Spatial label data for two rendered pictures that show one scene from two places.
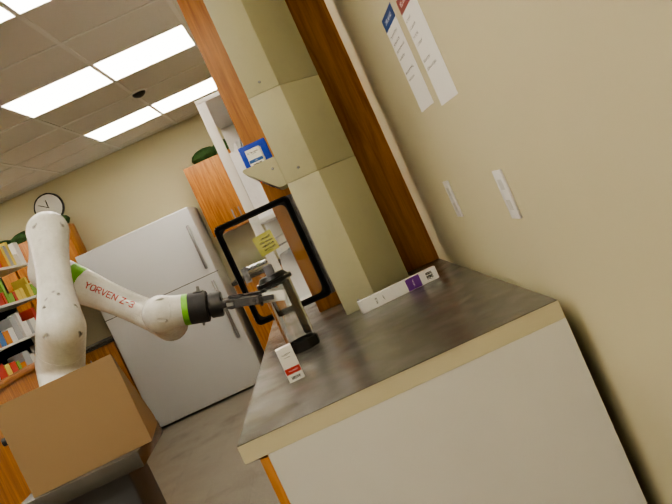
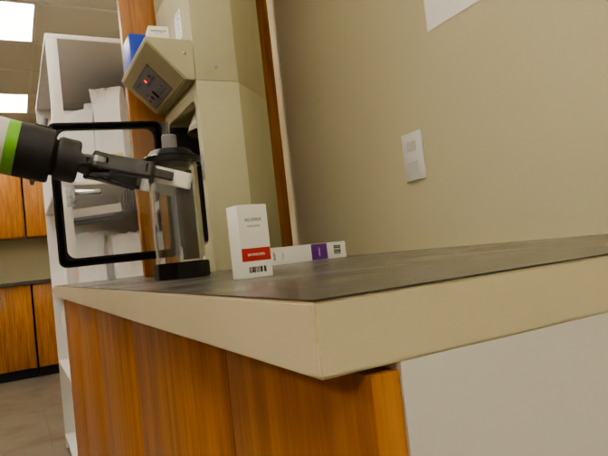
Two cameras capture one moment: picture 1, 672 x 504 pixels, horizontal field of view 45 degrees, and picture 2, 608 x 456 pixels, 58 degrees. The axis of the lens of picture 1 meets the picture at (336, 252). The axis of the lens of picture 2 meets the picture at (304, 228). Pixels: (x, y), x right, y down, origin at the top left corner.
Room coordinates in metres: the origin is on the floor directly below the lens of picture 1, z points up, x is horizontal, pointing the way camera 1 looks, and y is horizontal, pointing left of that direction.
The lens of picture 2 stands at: (1.32, 0.46, 0.96)
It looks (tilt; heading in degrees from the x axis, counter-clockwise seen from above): 2 degrees up; 333
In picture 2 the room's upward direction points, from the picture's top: 6 degrees counter-clockwise
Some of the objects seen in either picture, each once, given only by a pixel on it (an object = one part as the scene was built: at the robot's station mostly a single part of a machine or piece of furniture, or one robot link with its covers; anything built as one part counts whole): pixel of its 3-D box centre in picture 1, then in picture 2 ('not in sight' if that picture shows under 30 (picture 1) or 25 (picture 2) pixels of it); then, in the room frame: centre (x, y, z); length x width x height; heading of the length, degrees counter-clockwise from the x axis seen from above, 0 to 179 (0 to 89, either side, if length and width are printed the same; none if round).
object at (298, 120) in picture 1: (331, 193); (225, 130); (2.77, -0.07, 1.33); 0.32 x 0.25 x 0.77; 1
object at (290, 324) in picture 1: (288, 311); (176, 214); (2.35, 0.20, 1.06); 0.11 x 0.11 x 0.21
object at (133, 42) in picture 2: (256, 156); (145, 57); (2.86, 0.11, 1.56); 0.10 x 0.10 x 0.09; 1
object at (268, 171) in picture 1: (266, 179); (156, 80); (2.77, 0.11, 1.46); 0.32 x 0.12 x 0.10; 1
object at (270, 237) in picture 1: (272, 261); (111, 192); (2.94, 0.23, 1.19); 0.30 x 0.01 x 0.40; 83
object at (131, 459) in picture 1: (96, 467); not in sight; (2.11, 0.82, 0.92); 0.32 x 0.32 x 0.04; 3
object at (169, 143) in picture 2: (271, 275); (170, 152); (2.35, 0.20, 1.18); 0.09 x 0.09 x 0.07
